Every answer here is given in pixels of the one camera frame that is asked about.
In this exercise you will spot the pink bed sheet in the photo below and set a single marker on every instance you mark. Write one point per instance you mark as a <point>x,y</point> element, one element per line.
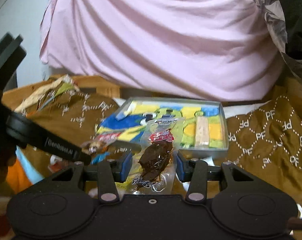
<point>209,49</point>

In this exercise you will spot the dark dried fruit packet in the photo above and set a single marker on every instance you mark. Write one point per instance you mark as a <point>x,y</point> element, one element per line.
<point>154,168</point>

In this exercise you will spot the rice puff bar packet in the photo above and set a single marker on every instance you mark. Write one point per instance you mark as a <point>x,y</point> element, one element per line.
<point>202,135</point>

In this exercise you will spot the red cookie snack packet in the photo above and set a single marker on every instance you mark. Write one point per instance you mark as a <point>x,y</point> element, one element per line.
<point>102,142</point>

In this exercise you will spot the brown patterned blanket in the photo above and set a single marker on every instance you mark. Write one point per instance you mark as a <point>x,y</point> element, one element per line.
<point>264,139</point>

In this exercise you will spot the silver metal tray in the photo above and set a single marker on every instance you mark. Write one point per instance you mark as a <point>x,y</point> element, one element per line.
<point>197,153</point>

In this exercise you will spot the grey patterned cloth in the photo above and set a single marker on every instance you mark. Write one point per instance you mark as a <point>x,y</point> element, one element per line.
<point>284,22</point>

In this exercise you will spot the colourful drawing paper liner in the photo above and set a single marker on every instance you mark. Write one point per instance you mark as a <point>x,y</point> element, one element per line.
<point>132,118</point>

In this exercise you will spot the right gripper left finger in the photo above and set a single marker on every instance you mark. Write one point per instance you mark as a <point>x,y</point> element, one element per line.
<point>109,172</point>

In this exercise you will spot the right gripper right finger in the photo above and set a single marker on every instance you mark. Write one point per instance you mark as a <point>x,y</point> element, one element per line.
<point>193,171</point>

